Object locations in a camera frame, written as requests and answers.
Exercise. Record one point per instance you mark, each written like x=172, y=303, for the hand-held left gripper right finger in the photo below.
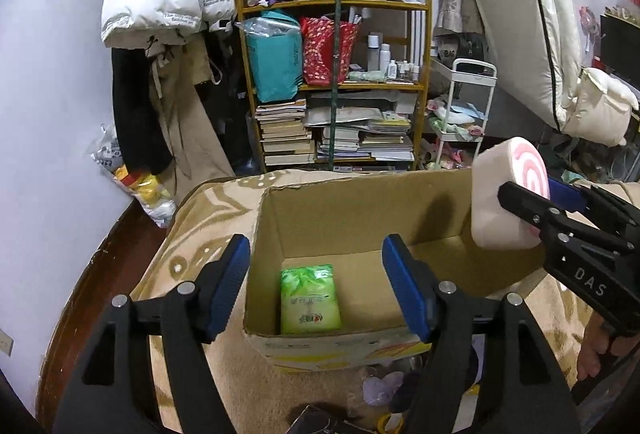
x=405, y=289

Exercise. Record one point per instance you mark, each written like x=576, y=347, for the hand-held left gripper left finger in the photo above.
x=227, y=284

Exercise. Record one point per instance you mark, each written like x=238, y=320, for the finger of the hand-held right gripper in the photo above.
x=530, y=209
x=567, y=195

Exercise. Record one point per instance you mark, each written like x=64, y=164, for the pink swirl plush cushion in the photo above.
x=505, y=164

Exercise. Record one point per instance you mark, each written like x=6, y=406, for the cardboard box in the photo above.
x=350, y=214

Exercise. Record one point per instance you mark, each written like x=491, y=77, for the person's right hand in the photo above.
x=590, y=349

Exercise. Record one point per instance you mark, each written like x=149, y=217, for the beige patterned blanket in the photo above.
x=200, y=234

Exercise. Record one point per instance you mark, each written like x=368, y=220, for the green tissue packet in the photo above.
x=310, y=299

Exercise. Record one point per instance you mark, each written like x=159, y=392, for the cream quilt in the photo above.
x=600, y=104

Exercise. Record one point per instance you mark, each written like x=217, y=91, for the clear bag of toys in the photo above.
x=140, y=184

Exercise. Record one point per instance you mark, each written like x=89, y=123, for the yellow tape roll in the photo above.
x=389, y=424

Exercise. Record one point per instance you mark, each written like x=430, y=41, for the white rolling cart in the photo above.
x=472, y=74

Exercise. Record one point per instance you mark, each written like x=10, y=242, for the wooden bookshelf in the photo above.
x=425, y=89

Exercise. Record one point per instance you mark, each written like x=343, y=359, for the stack of thick books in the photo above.
x=282, y=134

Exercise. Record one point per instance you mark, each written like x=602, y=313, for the black monitor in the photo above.
x=620, y=44

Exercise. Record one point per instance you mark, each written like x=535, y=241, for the beige trench coat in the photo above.
x=192, y=124

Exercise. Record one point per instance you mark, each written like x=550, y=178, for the pile of thin books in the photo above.
x=365, y=129

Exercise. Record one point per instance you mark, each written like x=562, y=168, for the black bag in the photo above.
x=465, y=48

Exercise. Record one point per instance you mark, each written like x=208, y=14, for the dark hanging bag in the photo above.
x=225, y=99

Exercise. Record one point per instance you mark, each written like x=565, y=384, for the black hanging garment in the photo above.
x=137, y=114

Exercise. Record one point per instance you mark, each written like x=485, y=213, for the cream folded mattress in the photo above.
x=510, y=4

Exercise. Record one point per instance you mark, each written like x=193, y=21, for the row of white bottles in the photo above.
x=387, y=61

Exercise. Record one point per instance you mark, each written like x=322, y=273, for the teal shopping bag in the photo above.
x=277, y=59

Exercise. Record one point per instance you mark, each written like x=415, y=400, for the green pole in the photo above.
x=336, y=64

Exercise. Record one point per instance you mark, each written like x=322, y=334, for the red patterned bag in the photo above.
x=325, y=54

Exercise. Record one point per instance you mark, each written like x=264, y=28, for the wall socket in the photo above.
x=5, y=345

